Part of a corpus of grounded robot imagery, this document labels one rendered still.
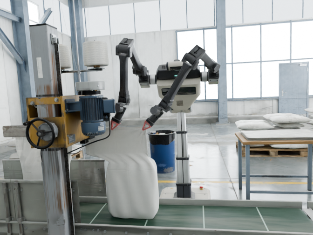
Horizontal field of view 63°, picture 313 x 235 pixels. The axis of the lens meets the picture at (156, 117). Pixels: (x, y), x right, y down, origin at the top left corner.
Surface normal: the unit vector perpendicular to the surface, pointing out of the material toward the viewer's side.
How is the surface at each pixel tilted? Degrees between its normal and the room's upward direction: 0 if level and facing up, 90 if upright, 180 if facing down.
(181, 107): 130
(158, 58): 90
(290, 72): 90
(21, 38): 90
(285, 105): 90
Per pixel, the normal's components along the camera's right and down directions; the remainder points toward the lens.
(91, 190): -0.16, 0.11
